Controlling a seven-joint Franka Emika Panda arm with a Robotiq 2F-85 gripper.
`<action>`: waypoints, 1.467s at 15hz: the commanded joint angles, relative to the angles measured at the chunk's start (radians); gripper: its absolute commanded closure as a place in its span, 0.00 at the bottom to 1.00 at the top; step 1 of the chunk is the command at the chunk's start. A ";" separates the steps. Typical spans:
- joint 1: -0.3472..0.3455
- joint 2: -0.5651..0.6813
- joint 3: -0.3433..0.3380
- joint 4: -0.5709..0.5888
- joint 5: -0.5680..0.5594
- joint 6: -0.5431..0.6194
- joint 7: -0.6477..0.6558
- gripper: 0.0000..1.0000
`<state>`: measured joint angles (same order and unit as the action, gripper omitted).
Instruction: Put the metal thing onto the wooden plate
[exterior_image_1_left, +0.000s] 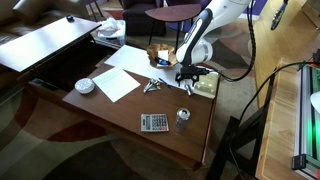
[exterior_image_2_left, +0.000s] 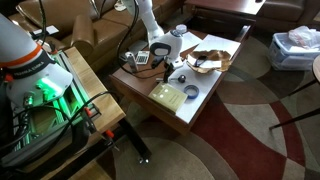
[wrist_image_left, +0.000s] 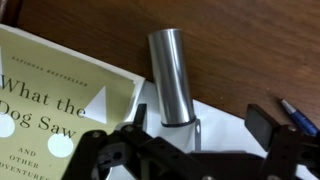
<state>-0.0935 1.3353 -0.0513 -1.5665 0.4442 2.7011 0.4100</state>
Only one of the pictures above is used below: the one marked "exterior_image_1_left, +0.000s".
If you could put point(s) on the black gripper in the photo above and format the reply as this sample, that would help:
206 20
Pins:
190 71

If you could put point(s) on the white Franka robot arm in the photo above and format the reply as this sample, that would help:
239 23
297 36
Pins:
196 33

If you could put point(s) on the olive green book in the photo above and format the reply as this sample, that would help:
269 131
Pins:
207 86

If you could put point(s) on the black pen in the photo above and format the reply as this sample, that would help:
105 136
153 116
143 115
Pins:
165 82

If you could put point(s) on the silver drink can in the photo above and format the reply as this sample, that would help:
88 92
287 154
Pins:
182 120

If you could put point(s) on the black sunglasses with blue lenses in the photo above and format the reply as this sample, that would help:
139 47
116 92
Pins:
163 61

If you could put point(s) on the white folded paper slip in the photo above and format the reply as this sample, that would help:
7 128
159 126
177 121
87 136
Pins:
163 54

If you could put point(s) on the grey desk calculator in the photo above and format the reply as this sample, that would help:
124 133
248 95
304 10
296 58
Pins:
155 122

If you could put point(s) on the brown wooden coffee table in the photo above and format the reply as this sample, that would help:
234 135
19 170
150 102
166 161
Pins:
133 106

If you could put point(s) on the large white paper sheet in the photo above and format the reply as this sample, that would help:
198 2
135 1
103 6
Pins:
130 58

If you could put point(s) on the round wooden side table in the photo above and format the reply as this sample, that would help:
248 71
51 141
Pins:
173 13

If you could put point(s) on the small white paper sheet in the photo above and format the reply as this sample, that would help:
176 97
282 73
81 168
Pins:
115 83

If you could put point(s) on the dark upholstered armchair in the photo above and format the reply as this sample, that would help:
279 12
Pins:
141 20

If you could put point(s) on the clear plastic storage bin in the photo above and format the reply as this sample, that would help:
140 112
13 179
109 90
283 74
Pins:
116 38

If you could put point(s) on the light wooden robot bench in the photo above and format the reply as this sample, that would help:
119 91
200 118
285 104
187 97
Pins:
283 116

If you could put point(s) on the white plastic bag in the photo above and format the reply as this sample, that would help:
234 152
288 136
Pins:
108 26

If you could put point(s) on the white bowl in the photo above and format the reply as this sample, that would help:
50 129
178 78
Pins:
84 86

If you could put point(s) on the small black object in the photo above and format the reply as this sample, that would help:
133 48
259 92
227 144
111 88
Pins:
70 18

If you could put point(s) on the brown leather couch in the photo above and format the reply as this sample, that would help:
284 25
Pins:
30 13

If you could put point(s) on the black metal bench frame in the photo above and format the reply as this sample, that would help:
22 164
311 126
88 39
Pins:
223 146

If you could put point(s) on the aluminium rail frame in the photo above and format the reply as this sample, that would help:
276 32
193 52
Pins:
305 116

